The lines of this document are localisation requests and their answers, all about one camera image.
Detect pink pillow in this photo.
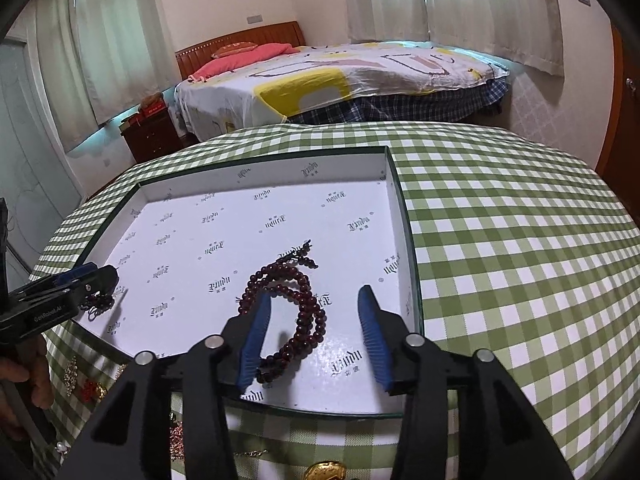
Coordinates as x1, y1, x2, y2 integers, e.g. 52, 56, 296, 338
186, 44, 299, 80

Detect bed with patterned sheet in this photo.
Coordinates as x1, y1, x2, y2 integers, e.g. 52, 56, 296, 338
175, 41, 510, 141

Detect orange patterned cushion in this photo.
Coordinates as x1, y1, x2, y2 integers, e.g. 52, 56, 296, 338
212, 41, 258, 58

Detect dark wooden nightstand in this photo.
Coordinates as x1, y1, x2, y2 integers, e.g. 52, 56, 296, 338
119, 107, 186, 164

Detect dark red bead bracelet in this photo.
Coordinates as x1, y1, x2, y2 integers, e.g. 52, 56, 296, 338
236, 238, 329, 386

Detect red knot gold charm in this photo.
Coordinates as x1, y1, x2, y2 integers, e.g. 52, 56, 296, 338
303, 460, 347, 480

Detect rose gold crystal brooch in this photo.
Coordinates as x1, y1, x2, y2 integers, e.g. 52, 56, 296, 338
169, 414, 184, 462

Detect white curtain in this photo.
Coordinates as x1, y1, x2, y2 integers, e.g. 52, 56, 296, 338
346, 0, 564, 76
35, 0, 179, 152

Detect grey wall socket plate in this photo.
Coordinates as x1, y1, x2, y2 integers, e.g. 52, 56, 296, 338
246, 14, 262, 25

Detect left white curtain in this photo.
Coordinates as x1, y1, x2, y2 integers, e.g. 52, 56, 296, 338
35, 0, 179, 152

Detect red box on nightstand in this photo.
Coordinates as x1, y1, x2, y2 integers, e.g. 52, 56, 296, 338
138, 94, 166, 118

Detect small gold flower brooch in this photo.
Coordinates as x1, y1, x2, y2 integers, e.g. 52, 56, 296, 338
63, 358, 78, 398

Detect person left hand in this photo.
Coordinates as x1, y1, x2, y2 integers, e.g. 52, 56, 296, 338
1, 335, 54, 440

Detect green jewelry tray box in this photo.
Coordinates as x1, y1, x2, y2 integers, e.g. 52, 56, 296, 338
76, 146, 423, 417

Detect right white curtain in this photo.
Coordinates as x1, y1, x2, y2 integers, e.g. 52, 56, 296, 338
346, 0, 564, 76

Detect glass sliding wardrobe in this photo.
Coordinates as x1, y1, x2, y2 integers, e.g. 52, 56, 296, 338
0, 41, 81, 290

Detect wooden door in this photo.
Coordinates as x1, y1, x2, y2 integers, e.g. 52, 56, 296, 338
597, 26, 640, 222

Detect small red gold charm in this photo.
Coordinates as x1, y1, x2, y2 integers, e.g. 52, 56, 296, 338
78, 378, 107, 404

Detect black cord pendant necklace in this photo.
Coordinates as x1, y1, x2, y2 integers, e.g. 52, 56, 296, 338
79, 284, 126, 322

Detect green white checkered tablecloth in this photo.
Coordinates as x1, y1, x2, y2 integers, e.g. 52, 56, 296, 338
34, 122, 639, 479

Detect wooden headboard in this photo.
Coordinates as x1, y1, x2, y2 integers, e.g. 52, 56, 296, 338
175, 21, 306, 79

